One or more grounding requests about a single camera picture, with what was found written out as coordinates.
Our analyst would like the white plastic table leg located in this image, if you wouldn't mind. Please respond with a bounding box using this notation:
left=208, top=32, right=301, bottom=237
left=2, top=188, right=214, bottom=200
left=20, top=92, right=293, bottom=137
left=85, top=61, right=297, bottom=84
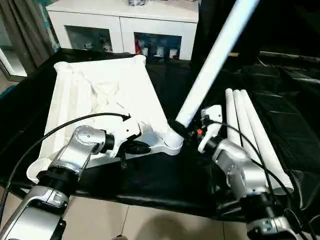
left=239, top=89, right=295, bottom=195
left=232, top=89, right=266, bottom=168
left=163, top=0, right=261, bottom=148
left=224, top=87, right=242, bottom=146

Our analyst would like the white plastic table top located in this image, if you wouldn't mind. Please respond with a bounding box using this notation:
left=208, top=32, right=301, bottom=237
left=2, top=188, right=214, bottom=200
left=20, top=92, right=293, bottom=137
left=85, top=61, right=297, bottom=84
left=26, top=54, right=185, bottom=182

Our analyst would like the black table mat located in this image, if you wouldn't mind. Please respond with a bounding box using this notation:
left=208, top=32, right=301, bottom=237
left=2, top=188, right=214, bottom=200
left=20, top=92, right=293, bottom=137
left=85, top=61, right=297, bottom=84
left=0, top=47, right=320, bottom=226

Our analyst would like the dark metal rod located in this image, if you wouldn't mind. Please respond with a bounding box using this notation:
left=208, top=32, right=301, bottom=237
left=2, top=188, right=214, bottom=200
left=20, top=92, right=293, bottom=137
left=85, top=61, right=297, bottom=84
left=259, top=51, right=320, bottom=63

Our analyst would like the white glass-door cabinet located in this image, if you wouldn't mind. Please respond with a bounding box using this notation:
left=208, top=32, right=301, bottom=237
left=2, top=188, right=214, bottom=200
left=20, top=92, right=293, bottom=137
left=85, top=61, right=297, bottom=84
left=46, top=0, right=201, bottom=61

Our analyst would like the black backdrop cloth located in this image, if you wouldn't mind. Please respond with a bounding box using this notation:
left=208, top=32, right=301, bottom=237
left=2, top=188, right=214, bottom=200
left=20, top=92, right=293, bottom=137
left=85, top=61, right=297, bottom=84
left=192, top=0, right=320, bottom=66

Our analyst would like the teal box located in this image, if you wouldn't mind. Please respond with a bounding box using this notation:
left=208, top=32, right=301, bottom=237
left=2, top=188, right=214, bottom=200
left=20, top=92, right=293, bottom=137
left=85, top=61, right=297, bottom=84
left=0, top=84, right=16, bottom=99

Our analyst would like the grey window curtain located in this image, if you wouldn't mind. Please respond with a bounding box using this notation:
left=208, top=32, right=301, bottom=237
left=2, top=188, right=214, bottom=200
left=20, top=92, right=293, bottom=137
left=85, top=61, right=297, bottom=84
left=0, top=0, right=55, bottom=75

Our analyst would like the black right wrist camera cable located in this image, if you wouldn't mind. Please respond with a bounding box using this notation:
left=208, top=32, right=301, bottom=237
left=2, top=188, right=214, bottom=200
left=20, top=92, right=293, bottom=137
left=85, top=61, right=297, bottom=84
left=200, top=114, right=320, bottom=240

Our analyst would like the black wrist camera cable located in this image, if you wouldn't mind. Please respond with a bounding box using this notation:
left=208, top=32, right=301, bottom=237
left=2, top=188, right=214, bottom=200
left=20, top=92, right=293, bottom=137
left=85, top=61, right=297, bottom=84
left=0, top=112, right=133, bottom=213
left=200, top=114, right=320, bottom=240

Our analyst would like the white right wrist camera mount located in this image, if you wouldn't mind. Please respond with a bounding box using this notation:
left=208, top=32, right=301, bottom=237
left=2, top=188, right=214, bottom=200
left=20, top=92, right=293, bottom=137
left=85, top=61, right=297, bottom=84
left=197, top=104, right=223, bottom=154

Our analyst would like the black left wrist camera cable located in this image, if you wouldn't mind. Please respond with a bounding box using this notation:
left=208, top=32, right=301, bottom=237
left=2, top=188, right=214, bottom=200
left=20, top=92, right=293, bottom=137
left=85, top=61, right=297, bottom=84
left=0, top=112, right=133, bottom=213

